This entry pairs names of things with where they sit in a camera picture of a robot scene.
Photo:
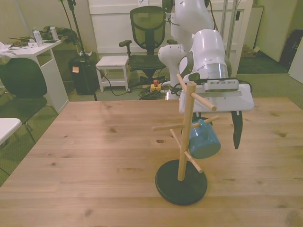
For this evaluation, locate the small white box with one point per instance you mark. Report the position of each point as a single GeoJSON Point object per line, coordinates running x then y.
{"type": "Point", "coordinates": [32, 44]}

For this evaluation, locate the black bag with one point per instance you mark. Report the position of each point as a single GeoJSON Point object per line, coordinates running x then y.
{"type": "Point", "coordinates": [292, 47]}

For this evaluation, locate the white cloth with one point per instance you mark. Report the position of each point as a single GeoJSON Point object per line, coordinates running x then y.
{"type": "Point", "coordinates": [6, 53]}

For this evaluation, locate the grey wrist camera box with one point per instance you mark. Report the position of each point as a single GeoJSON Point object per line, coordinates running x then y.
{"type": "Point", "coordinates": [221, 85]}

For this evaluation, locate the white desk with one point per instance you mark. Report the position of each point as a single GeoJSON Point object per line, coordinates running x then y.
{"type": "Point", "coordinates": [45, 54]}

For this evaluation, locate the yellow emergency stop button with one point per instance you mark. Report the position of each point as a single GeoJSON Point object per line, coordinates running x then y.
{"type": "Point", "coordinates": [155, 87]}

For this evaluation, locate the clear plastic bottle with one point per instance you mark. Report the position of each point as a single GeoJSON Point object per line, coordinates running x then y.
{"type": "Point", "coordinates": [54, 33]}
{"type": "Point", "coordinates": [38, 37]}

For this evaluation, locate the black plastic chair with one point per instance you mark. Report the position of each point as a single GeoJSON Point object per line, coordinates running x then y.
{"type": "Point", "coordinates": [22, 80]}

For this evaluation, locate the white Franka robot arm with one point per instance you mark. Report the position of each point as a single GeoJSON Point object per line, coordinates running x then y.
{"type": "Point", "coordinates": [208, 47]}

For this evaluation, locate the camouflage cloth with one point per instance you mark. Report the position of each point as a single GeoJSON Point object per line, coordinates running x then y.
{"type": "Point", "coordinates": [62, 33]}

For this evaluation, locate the white side table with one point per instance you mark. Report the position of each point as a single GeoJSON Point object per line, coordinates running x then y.
{"type": "Point", "coordinates": [7, 128]}

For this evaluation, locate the black tripod stand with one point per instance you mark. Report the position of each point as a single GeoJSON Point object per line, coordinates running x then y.
{"type": "Point", "coordinates": [79, 37]}

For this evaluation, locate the cardboard box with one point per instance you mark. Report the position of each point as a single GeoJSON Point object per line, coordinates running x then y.
{"type": "Point", "coordinates": [251, 50]}

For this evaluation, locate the black mesh office chair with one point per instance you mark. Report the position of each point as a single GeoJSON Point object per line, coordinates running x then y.
{"type": "Point", "coordinates": [148, 35]}

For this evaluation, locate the small white stool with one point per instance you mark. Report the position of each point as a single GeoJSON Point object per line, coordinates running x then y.
{"type": "Point", "coordinates": [112, 62]}

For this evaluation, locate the blue enamel mug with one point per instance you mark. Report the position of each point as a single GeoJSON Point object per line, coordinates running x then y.
{"type": "Point", "coordinates": [204, 144]}

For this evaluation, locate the black box with orange note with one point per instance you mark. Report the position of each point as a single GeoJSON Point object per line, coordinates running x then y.
{"type": "Point", "coordinates": [84, 75]}

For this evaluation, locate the wooden mug tree black base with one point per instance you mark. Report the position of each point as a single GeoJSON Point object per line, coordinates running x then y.
{"type": "Point", "coordinates": [181, 186]}

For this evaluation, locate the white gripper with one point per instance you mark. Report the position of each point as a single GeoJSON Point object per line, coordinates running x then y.
{"type": "Point", "coordinates": [227, 102]}

